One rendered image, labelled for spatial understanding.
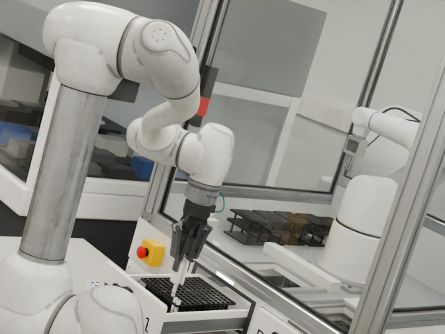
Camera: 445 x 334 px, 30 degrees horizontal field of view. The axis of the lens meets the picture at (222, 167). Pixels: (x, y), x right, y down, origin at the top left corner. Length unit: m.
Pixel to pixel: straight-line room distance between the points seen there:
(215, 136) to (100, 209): 1.08
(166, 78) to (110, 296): 0.47
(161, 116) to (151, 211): 0.83
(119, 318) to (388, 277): 0.71
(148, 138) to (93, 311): 0.59
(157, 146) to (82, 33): 0.55
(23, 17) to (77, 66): 1.41
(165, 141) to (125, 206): 1.07
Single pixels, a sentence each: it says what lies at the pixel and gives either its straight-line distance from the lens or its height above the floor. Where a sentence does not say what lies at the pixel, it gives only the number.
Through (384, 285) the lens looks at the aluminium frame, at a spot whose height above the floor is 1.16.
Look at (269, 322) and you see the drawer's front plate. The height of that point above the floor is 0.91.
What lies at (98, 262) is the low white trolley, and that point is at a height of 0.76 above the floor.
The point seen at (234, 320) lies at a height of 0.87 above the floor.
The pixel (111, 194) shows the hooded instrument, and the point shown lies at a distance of 3.15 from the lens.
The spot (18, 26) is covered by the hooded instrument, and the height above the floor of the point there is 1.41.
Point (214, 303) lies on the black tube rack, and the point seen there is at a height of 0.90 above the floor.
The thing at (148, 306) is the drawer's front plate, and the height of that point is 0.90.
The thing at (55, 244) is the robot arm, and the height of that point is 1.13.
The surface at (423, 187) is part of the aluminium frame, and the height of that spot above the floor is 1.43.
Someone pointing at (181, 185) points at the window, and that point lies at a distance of 2.67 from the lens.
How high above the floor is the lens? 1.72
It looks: 11 degrees down
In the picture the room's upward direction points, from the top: 17 degrees clockwise
